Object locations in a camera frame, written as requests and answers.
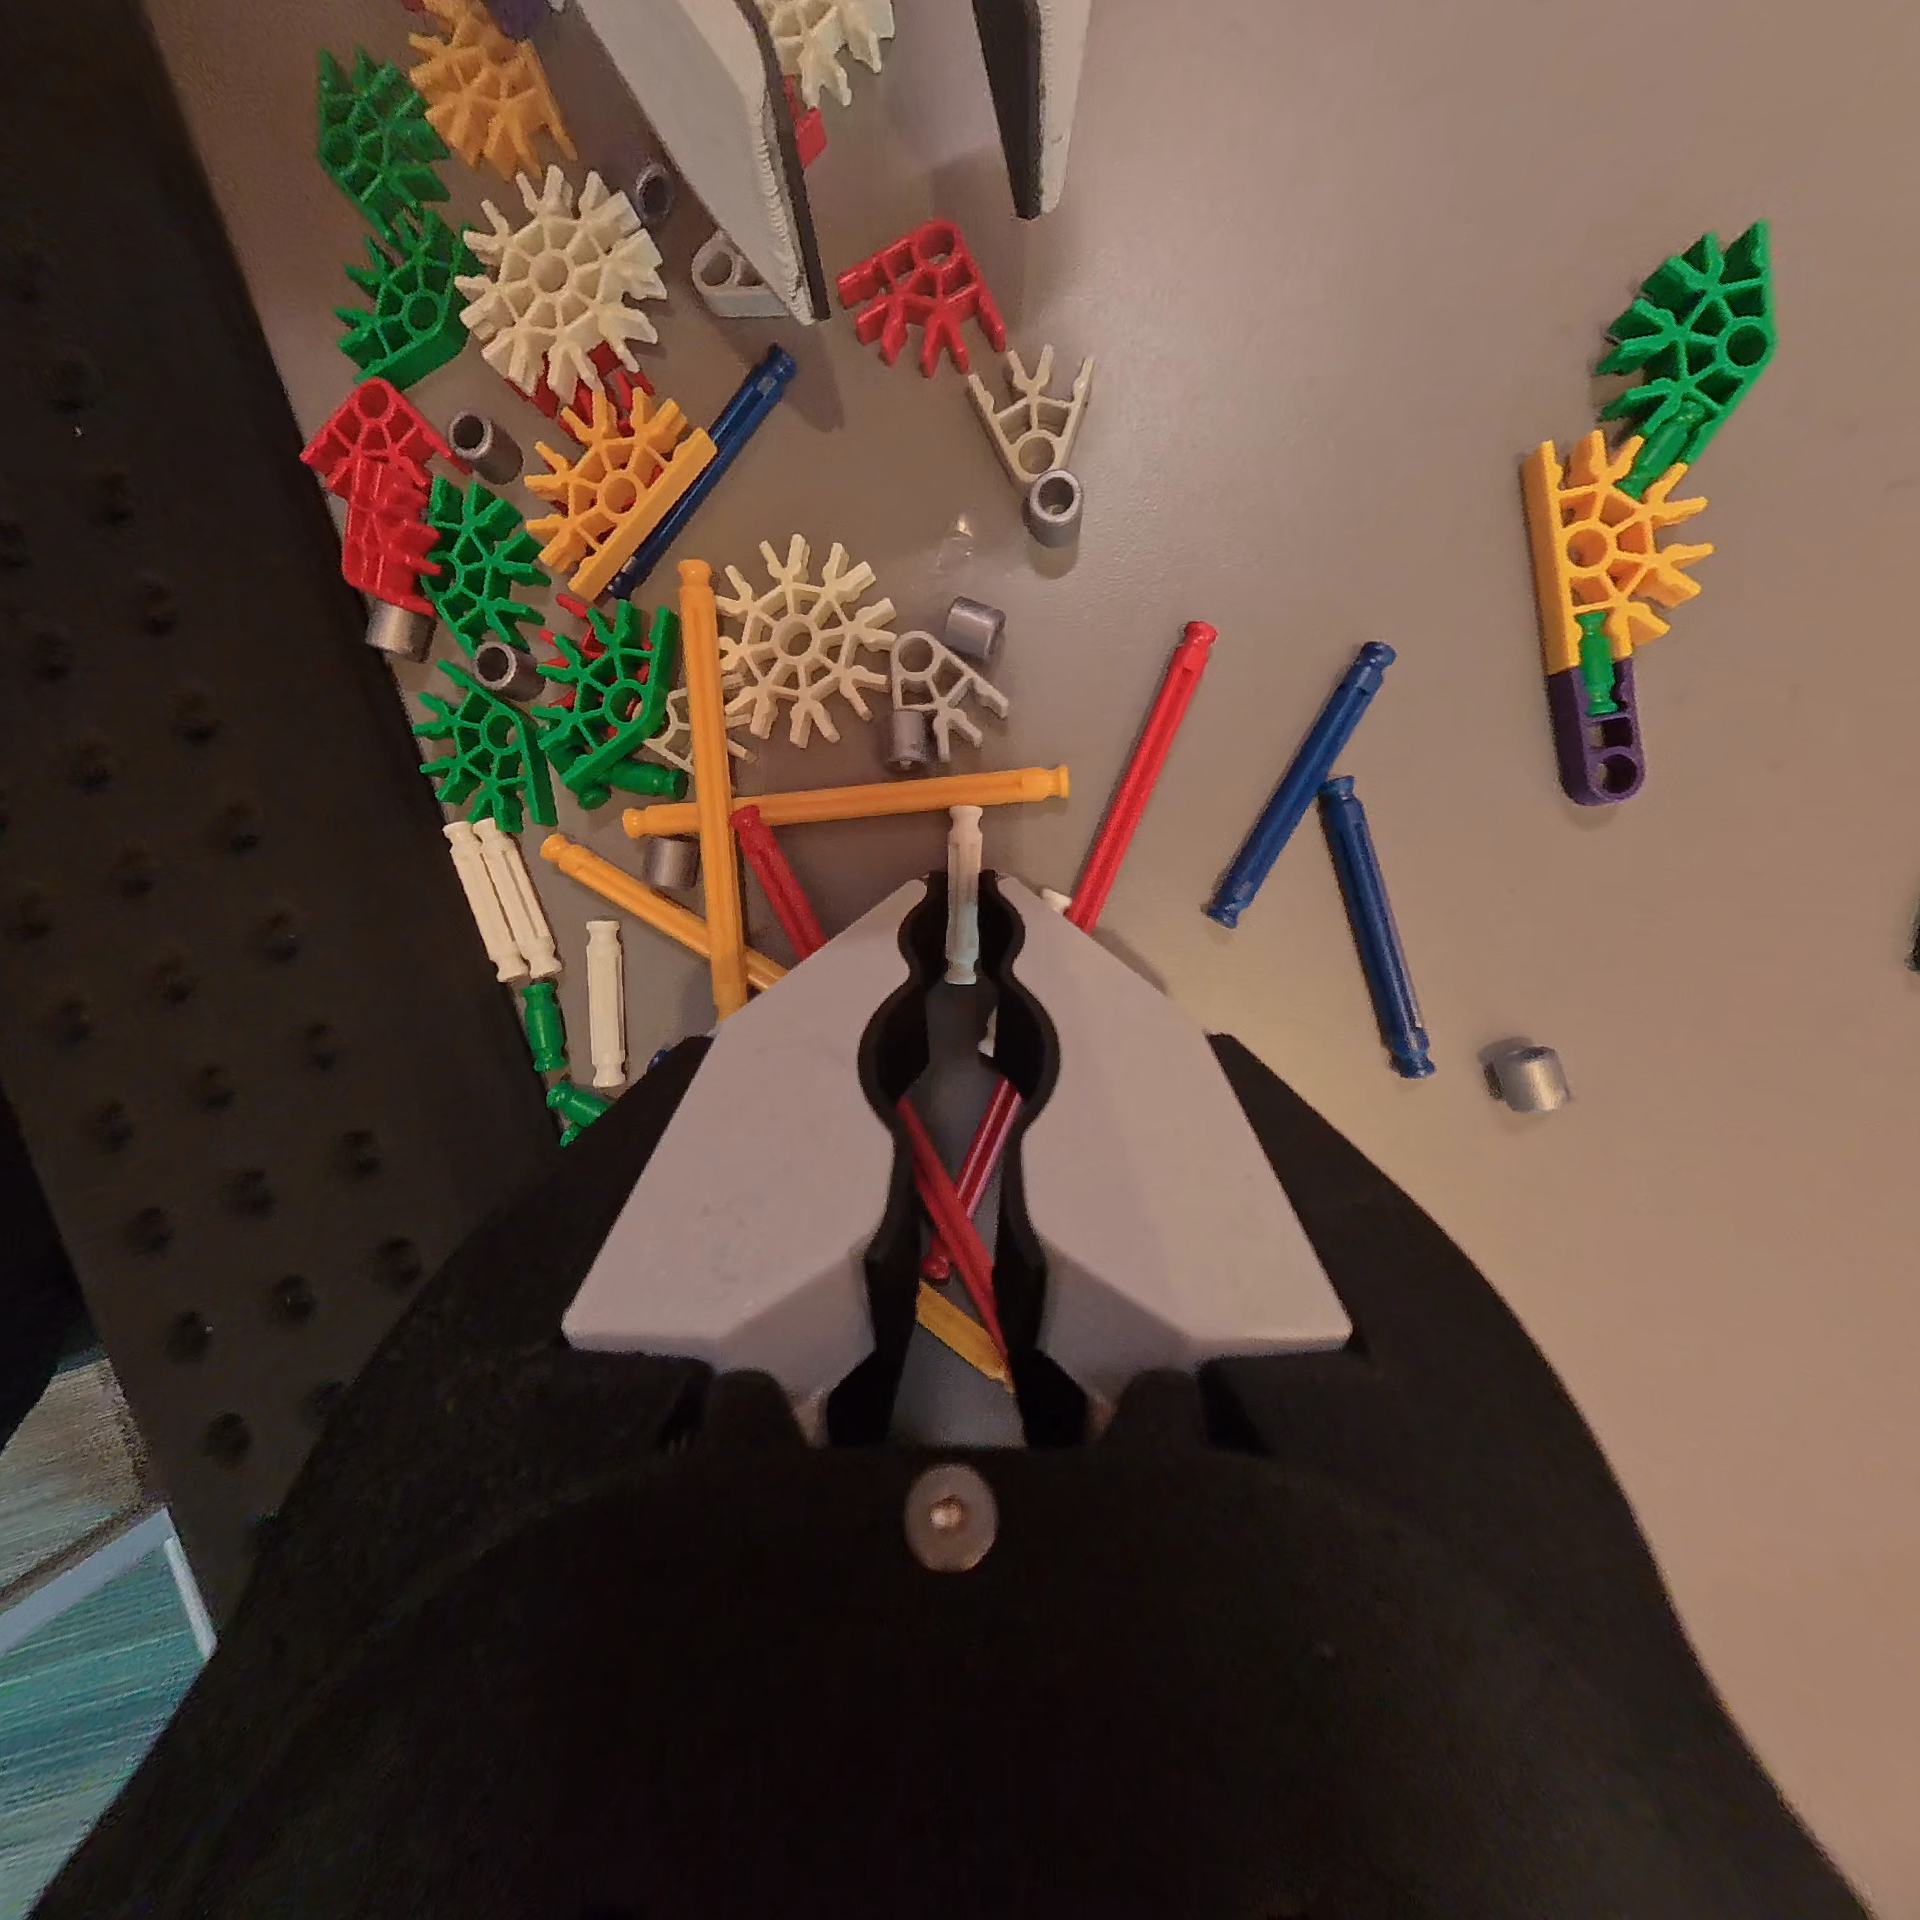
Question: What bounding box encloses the purple clip connector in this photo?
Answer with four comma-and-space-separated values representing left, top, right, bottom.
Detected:
1551, 659, 1649, 809

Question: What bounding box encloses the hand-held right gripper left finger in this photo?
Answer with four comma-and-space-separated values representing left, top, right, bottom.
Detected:
563, 873, 951, 1445

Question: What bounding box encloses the short white rod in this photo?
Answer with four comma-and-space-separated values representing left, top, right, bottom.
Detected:
946, 807, 987, 986

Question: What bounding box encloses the dark blue rod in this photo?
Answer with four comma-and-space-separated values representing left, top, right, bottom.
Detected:
1316, 775, 1439, 1079
1206, 641, 1399, 928

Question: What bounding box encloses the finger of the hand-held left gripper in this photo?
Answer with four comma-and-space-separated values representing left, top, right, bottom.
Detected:
578, 0, 831, 325
972, 0, 1095, 224

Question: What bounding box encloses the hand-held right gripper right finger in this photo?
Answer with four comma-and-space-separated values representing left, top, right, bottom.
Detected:
975, 873, 1357, 1445

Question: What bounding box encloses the black perforated office chair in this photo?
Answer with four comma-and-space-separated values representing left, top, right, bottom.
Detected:
0, 0, 565, 1622

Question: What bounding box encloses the yellow half-circle connector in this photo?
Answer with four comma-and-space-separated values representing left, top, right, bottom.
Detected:
1520, 433, 1716, 678

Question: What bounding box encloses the pile of colourful toy pieces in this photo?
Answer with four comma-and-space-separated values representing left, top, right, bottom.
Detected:
299, 0, 1225, 1387

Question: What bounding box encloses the green fan connector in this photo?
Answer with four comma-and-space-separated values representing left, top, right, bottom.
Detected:
1595, 223, 1775, 466

